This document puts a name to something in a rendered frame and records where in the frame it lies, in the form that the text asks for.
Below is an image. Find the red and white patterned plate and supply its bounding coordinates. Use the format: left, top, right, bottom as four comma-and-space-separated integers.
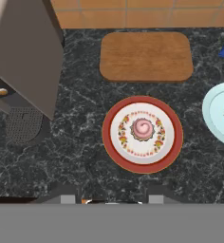
101, 95, 184, 175

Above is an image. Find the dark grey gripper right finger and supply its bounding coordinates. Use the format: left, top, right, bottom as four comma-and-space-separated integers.
146, 184, 195, 205

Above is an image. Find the light blue plate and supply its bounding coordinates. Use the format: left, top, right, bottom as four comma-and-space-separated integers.
201, 82, 224, 149

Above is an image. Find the brown wooden cutting board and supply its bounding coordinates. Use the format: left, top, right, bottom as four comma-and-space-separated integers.
99, 30, 195, 84

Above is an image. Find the pink swirl frosted cupcake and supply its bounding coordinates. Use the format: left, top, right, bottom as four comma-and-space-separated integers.
130, 117, 156, 141

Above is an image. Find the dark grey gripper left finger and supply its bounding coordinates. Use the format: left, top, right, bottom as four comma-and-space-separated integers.
33, 184, 83, 205

